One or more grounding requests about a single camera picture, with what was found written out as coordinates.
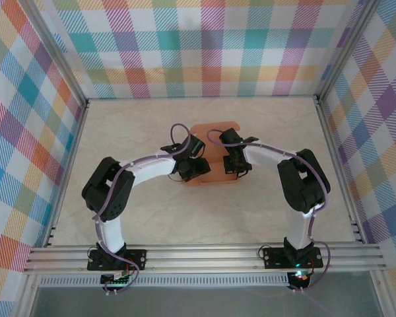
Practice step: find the orange paper box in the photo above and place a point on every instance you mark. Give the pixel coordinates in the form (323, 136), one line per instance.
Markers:
(216, 158)

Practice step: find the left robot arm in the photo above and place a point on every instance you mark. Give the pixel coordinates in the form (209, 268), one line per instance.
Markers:
(109, 198)

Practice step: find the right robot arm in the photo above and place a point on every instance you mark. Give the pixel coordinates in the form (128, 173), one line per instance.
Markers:
(303, 185)

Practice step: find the thin aluminium back rail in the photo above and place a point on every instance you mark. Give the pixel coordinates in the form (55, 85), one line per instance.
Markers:
(201, 97)

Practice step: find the aluminium mounting rail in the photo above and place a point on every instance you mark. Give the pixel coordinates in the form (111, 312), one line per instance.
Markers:
(201, 259)

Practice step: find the aluminium side rail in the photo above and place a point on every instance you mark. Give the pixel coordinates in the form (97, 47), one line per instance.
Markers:
(76, 135)
(333, 148)

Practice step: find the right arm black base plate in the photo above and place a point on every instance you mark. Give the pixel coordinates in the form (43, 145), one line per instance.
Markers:
(272, 257)

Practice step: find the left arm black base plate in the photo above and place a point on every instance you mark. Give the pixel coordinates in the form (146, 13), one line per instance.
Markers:
(137, 259)

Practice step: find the aluminium frame post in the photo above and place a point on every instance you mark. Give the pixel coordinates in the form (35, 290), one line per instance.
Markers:
(384, 297)
(54, 49)
(346, 49)
(26, 297)

